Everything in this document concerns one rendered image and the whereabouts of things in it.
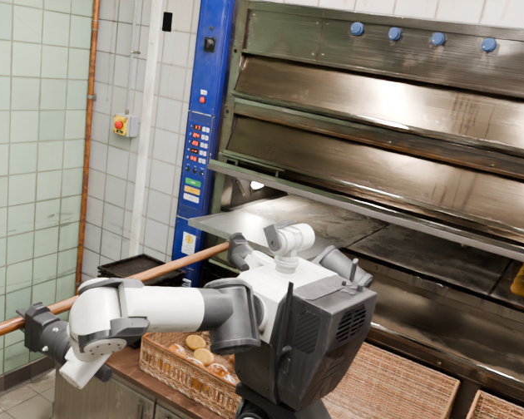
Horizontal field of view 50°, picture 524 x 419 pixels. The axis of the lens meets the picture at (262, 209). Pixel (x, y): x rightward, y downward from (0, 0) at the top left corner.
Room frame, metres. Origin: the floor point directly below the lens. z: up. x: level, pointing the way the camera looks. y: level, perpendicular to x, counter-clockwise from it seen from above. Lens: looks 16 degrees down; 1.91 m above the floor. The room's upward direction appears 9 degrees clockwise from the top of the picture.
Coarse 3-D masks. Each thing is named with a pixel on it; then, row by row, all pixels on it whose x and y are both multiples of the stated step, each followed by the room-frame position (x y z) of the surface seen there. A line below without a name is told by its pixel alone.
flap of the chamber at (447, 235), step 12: (216, 168) 2.31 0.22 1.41; (252, 180) 2.21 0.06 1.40; (264, 180) 2.19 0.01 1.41; (288, 192) 2.13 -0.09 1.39; (300, 192) 2.10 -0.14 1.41; (336, 204) 2.03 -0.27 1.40; (348, 204) 2.01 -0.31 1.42; (372, 216) 1.95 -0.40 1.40; (384, 216) 1.93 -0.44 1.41; (408, 228) 1.88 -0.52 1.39; (420, 228) 1.86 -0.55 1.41; (432, 228) 1.85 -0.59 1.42; (456, 240) 1.80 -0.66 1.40; (468, 240) 1.78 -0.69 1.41; (492, 252) 1.74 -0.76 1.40; (504, 252) 1.73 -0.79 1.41; (516, 252) 1.71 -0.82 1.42
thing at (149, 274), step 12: (204, 252) 1.83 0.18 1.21; (216, 252) 1.88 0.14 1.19; (168, 264) 1.68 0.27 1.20; (180, 264) 1.72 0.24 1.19; (132, 276) 1.55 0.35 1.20; (144, 276) 1.57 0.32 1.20; (156, 276) 1.62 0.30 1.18; (72, 300) 1.35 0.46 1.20; (60, 312) 1.31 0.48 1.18; (0, 324) 1.17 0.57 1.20; (12, 324) 1.19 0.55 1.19; (24, 324) 1.22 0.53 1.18; (0, 336) 1.17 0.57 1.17
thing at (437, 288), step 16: (352, 256) 2.13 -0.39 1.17; (368, 256) 2.14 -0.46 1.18; (384, 272) 2.06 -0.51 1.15; (400, 272) 2.03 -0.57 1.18; (416, 272) 2.04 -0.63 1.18; (432, 288) 1.96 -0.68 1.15; (448, 288) 1.93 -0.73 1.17; (464, 288) 1.95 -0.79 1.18; (480, 304) 1.87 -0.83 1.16; (496, 304) 1.85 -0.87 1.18; (512, 304) 1.86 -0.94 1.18
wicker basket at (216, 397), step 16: (144, 336) 2.02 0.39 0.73; (160, 336) 2.11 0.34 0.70; (176, 336) 2.20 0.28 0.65; (208, 336) 2.33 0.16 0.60; (144, 352) 2.04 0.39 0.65; (160, 352) 1.97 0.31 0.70; (192, 352) 2.19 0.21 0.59; (144, 368) 2.01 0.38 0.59; (160, 368) 1.96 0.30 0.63; (176, 368) 1.92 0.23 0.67; (192, 368) 1.88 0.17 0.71; (176, 384) 1.91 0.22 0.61; (192, 384) 1.88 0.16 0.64; (208, 384) 1.84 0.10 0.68; (224, 384) 1.80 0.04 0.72; (208, 400) 1.84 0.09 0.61; (224, 400) 1.80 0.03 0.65; (240, 400) 1.77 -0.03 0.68; (224, 416) 1.79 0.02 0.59
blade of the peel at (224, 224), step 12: (204, 216) 2.27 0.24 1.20; (216, 216) 2.35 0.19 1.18; (228, 216) 2.38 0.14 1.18; (240, 216) 2.40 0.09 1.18; (252, 216) 2.43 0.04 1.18; (204, 228) 2.15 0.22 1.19; (216, 228) 2.19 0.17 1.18; (228, 228) 2.22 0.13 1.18; (240, 228) 2.24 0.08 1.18; (252, 228) 2.26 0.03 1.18; (252, 240) 2.11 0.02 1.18; (264, 240) 2.13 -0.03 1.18; (324, 240) 2.24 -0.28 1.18; (264, 252) 1.99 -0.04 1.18; (300, 252) 2.06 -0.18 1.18; (312, 252) 2.08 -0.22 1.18
